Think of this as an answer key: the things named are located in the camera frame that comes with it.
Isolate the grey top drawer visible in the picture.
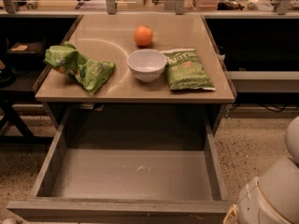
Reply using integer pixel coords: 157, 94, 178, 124
7, 105, 229, 224

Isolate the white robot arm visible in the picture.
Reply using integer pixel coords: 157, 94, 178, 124
222, 118, 299, 224

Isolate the grey drawer cabinet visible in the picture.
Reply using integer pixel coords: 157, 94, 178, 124
36, 13, 235, 125

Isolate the flat green chip bag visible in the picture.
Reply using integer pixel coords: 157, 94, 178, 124
162, 49, 216, 91

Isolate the white bowl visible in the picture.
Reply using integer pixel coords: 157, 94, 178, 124
127, 49, 166, 82

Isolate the crumpled green chip bag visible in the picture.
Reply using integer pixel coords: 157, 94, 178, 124
44, 42, 116, 95

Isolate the orange fruit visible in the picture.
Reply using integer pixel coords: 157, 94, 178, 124
134, 25, 153, 47

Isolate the black side table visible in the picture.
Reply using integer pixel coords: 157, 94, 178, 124
0, 40, 52, 145

